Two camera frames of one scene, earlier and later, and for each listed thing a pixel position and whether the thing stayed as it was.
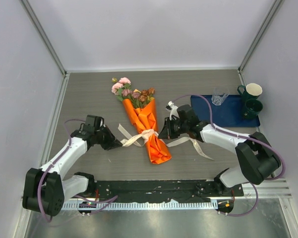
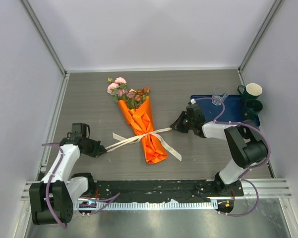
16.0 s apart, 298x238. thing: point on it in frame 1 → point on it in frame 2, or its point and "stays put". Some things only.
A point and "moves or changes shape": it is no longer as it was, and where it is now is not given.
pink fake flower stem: [118, 86] moves or changes shape
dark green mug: [253, 107] stays put
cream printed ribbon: [138, 140] moves or changes shape
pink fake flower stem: [134, 97] moves or changes shape
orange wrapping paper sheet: [145, 118] moves or changes shape
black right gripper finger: [166, 133] → [182, 123]
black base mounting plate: [164, 191] stays put
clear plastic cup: [219, 93] stays put
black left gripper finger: [110, 141] → [101, 150]
